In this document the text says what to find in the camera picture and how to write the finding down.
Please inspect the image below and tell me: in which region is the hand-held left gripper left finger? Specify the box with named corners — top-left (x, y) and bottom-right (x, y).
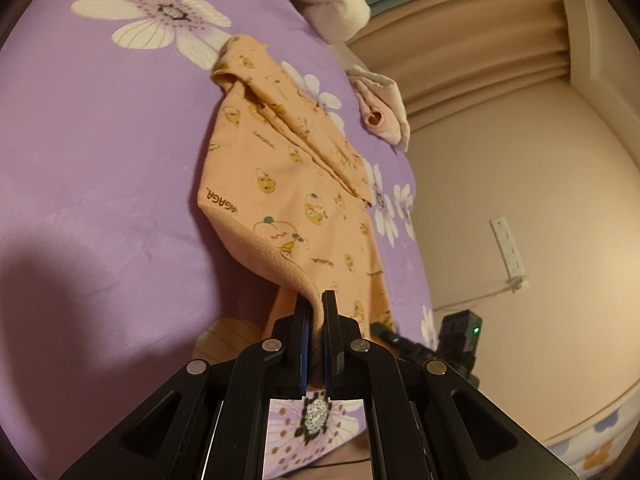
top-left (60, 292), bottom-right (313, 480)

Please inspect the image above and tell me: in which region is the purple floral bedsheet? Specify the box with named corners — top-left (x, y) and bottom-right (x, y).
top-left (0, 0), bottom-right (436, 480)

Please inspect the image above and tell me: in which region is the orange cartoon printed shirt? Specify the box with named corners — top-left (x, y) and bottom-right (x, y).
top-left (196, 34), bottom-right (398, 393)

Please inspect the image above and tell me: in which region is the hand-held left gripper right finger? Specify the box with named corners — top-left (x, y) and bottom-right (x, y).
top-left (320, 290), bottom-right (576, 480)

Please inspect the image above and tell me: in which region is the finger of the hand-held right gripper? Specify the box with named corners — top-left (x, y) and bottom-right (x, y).
top-left (370, 323), bottom-right (417, 357)

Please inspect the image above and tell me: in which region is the pink folded garment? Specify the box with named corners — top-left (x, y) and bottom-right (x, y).
top-left (362, 87), bottom-right (405, 145)

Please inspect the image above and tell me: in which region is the cream folded cloth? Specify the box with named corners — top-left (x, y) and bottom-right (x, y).
top-left (347, 64), bottom-right (412, 153)

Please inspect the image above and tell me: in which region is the white wall socket strip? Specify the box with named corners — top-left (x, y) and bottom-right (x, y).
top-left (490, 216), bottom-right (530, 292)

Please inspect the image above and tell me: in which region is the white pillow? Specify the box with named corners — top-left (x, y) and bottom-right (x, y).
top-left (260, 0), bottom-right (372, 43)

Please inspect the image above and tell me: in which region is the beige curtain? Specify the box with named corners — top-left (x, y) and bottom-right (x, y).
top-left (332, 0), bottom-right (573, 133)

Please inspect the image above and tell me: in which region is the pastel printed fabric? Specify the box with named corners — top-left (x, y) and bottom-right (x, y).
top-left (542, 395), bottom-right (636, 472)

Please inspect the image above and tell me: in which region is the white power cable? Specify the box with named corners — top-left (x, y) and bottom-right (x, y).
top-left (432, 284), bottom-right (521, 313)

